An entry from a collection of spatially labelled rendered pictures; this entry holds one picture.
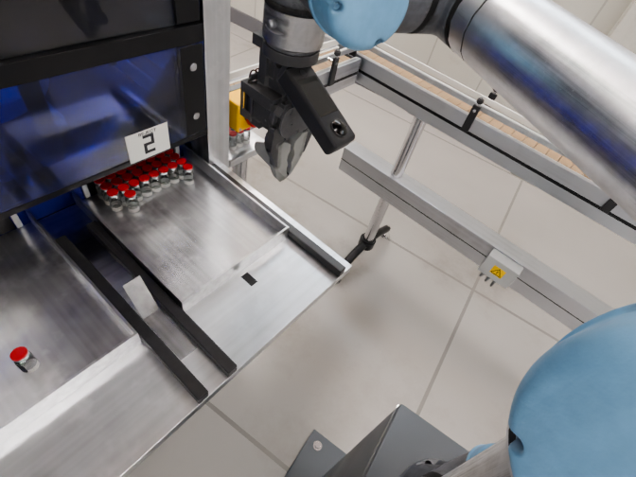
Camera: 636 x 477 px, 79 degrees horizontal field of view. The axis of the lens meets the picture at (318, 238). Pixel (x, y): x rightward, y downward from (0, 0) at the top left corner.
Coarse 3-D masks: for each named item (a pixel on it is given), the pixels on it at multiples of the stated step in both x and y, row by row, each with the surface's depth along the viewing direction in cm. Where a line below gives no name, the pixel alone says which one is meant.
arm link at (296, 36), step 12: (264, 0) 43; (264, 12) 44; (276, 12) 42; (264, 24) 44; (276, 24) 43; (288, 24) 42; (300, 24) 42; (312, 24) 43; (264, 36) 45; (276, 36) 44; (288, 36) 43; (300, 36) 43; (312, 36) 44; (324, 36) 46; (276, 48) 45; (288, 48) 44; (300, 48) 44; (312, 48) 45
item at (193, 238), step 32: (192, 160) 90; (160, 192) 83; (192, 192) 85; (224, 192) 86; (128, 224) 76; (160, 224) 77; (192, 224) 79; (224, 224) 80; (256, 224) 82; (160, 256) 72; (192, 256) 74; (224, 256) 75; (256, 256) 75; (192, 288) 69
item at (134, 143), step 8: (152, 128) 70; (160, 128) 72; (128, 136) 67; (136, 136) 69; (160, 136) 73; (168, 136) 74; (128, 144) 68; (136, 144) 70; (152, 144) 72; (160, 144) 74; (168, 144) 75; (128, 152) 69; (136, 152) 71; (144, 152) 72; (152, 152) 74; (136, 160) 72
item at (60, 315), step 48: (0, 240) 68; (48, 240) 69; (0, 288) 63; (48, 288) 64; (96, 288) 62; (0, 336) 58; (48, 336) 59; (96, 336) 61; (0, 384) 54; (48, 384) 55; (0, 432) 48
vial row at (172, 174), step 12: (168, 168) 82; (180, 168) 84; (132, 180) 77; (144, 180) 78; (156, 180) 80; (168, 180) 83; (108, 192) 74; (120, 192) 76; (144, 192) 80; (120, 204) 77
